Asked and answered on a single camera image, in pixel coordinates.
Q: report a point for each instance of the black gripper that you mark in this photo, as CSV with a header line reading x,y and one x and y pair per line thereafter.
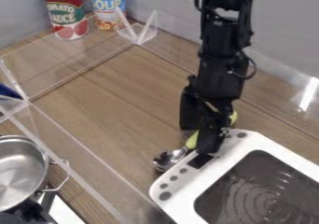
x,y
217,85

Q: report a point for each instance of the green handled metal spoon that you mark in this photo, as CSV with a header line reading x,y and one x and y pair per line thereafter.
x,y
171,157

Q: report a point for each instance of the white and black stove top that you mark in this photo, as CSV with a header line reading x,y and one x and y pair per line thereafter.
x,y
256,182

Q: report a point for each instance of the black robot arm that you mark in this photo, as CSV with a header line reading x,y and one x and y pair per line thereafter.
x,y
226,31

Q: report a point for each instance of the black stove under pot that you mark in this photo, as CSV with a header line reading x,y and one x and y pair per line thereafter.
x,y
33,211

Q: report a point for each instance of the alphabet soup can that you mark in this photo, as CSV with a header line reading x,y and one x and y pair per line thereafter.
x,y
106,13

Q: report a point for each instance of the stainless steel pot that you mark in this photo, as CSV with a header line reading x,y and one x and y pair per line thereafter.
x,y
25,164

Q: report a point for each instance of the blue object at left edge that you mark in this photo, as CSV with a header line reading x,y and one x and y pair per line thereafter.
x,y
9,92

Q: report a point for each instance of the tomato sauce can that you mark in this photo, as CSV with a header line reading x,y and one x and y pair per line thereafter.
x,y
67,17

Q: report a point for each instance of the clear acrylic corner bracket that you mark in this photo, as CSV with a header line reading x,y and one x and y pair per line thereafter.
x,y
138,33

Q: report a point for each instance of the clear acrylic left bracket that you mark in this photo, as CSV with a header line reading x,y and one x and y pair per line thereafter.
x,y
14,99

